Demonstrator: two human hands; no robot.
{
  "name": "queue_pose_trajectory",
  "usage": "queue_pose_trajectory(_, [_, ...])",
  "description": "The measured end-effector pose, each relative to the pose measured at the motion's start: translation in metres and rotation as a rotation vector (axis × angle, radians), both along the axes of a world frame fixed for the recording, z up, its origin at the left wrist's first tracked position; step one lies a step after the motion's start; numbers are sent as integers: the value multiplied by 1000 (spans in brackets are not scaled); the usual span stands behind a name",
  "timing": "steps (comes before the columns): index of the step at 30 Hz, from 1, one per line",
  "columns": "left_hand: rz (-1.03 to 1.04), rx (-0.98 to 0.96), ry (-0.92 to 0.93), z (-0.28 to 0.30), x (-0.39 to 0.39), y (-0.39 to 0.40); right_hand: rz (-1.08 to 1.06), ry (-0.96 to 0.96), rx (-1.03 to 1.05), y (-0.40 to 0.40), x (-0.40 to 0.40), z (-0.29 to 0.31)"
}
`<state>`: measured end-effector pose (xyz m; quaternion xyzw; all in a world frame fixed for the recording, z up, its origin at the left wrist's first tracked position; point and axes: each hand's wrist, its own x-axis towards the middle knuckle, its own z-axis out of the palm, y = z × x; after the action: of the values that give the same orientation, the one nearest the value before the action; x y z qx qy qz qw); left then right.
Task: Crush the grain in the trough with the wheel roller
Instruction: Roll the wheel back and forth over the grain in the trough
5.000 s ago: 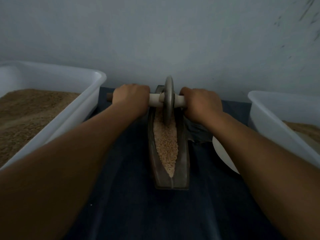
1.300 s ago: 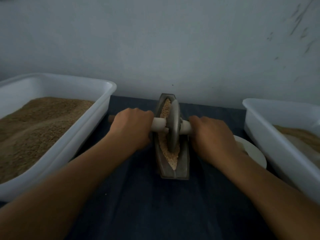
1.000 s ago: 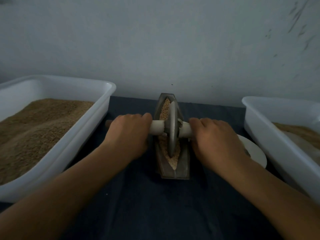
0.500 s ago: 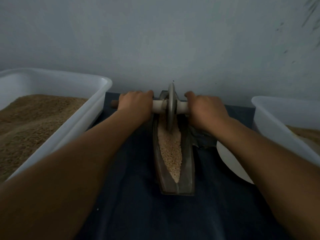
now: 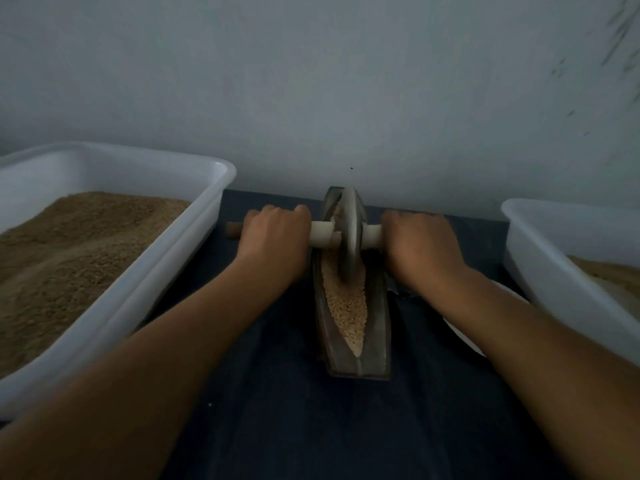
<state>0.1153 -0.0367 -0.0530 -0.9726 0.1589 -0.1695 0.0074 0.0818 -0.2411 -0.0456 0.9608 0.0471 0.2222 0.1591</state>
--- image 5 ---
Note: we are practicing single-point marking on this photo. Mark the person's left hand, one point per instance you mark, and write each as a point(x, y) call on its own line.
point(275, 240)

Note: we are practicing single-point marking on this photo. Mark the person's right hand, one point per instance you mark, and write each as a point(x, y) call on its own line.
point(422, 250)

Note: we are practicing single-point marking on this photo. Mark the boat-shaped metal grinding trough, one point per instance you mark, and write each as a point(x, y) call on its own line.
point(372, 360)

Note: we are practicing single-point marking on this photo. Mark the large brown grain heap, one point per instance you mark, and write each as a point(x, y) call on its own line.
point(615, 275)
point(65, 270)

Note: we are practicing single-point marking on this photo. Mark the person's left forearm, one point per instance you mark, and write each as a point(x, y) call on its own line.
point(110, 400)

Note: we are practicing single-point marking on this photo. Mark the person's right forearm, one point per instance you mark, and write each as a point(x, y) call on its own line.
point(555, 395)

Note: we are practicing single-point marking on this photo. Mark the white round plate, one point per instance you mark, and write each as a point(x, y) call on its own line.
point(465, 335)

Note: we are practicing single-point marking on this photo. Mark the white plastic tub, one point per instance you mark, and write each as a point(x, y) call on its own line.
point(170, 260)
point(565, 290)

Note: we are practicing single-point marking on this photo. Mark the dark blue table cloth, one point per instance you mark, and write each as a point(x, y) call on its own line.
point(260, 445)

